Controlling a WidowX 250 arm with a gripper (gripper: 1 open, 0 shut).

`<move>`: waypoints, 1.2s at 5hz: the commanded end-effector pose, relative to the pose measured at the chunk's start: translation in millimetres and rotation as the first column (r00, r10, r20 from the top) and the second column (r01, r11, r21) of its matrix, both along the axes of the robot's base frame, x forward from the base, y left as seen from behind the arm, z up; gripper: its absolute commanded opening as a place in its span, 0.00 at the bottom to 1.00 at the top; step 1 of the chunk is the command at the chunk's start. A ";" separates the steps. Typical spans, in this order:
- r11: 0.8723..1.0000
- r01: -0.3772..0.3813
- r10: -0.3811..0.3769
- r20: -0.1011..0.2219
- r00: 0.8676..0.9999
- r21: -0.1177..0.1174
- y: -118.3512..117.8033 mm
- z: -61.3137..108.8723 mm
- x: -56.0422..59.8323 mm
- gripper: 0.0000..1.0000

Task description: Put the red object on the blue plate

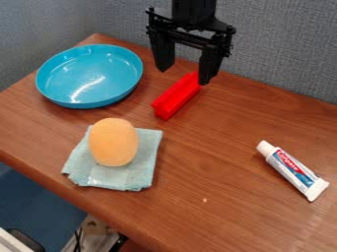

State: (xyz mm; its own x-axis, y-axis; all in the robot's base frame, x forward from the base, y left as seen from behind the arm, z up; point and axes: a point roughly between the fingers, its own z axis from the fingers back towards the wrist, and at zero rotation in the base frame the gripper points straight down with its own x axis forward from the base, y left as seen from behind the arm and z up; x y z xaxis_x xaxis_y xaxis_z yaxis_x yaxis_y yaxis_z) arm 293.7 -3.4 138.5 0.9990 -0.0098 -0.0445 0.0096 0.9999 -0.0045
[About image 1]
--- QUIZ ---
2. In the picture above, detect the blue plate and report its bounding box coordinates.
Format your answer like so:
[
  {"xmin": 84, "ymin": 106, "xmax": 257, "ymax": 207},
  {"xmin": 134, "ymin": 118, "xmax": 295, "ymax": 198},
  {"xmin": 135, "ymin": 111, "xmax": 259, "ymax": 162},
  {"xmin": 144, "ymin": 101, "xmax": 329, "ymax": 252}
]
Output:
[{"xmin": 36, "ymin": 44, "xmax": 143, "ymax": 109}]

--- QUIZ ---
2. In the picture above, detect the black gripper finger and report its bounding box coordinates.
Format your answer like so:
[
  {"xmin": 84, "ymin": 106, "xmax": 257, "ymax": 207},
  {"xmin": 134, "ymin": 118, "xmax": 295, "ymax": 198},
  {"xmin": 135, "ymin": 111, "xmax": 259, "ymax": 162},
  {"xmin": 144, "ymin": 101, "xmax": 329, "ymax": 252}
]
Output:
[
  {"xmin": 199, "ymin": 48, "xmax": 222, "ymax": 86},
  {"xmin": 148, "ymin": 32, "xmax": 175, "ymax": 72}
]

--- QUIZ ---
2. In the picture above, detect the red plastic block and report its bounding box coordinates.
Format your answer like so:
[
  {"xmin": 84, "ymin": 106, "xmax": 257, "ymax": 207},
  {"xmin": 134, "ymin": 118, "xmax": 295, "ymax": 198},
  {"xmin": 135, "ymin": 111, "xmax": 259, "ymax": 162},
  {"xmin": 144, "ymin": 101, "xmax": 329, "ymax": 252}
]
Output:
[{"xmin": 151, "ymin": 72, "xmax": 202, "ymax": 120}]

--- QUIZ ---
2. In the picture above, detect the black cable under table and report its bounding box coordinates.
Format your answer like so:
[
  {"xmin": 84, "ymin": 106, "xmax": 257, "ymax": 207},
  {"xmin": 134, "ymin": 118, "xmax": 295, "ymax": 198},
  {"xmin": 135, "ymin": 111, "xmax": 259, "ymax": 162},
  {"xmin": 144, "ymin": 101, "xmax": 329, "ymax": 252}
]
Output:
[{"xmin": 72, "ymin": 227, "xmax": 84, "ymax": 252}]

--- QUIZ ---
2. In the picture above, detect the white toothpaste tube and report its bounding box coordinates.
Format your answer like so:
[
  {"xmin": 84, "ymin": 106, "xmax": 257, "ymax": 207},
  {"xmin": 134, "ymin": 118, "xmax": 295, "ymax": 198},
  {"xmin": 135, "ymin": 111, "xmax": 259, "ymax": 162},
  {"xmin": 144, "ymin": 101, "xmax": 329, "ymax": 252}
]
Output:
[{"xmin": 257, "ymin": 141, "xmax": 329, "ymax": 202}]

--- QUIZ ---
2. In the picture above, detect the light blue cloth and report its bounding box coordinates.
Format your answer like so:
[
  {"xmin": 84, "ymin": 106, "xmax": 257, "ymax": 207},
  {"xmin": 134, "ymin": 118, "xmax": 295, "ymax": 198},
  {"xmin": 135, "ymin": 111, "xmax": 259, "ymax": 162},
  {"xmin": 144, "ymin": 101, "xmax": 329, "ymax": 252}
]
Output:
[{"xmin": 61, "ymin": 128, "xmax": 163, "ymax": 191}]

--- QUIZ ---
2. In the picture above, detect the orange egg-shaped sponge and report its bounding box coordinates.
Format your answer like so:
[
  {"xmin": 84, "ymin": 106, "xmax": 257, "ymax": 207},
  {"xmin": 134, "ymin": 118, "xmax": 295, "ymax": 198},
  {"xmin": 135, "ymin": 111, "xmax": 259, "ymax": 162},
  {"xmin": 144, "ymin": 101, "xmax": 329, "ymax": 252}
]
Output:
[{"xmin": 88, "ymin": 118, "xmax": 138, "ymax": 166}]

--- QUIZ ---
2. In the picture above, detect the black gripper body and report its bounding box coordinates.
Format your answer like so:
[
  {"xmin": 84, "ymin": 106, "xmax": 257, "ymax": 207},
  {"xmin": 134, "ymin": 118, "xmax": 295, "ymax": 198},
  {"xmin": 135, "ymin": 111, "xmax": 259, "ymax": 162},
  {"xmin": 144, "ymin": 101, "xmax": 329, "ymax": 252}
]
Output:
[{"xmin": 146, "ymin": 0, "xmax": 235, "ymax": 57}]

